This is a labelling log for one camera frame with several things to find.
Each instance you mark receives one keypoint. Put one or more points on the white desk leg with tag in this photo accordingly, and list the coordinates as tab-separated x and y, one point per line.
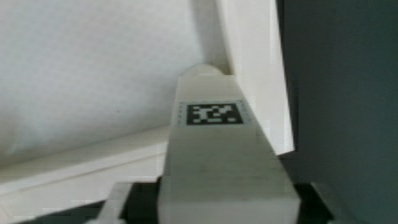
225	184

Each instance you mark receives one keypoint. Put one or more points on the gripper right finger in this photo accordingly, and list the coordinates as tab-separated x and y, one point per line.
323	210

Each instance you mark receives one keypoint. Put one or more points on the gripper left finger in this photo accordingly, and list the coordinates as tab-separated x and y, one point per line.
131	204

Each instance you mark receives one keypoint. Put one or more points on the white front fence bar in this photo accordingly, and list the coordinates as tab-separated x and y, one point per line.
44	189

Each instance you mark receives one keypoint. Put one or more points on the white desk top tray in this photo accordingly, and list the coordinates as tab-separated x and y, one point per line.
93	55

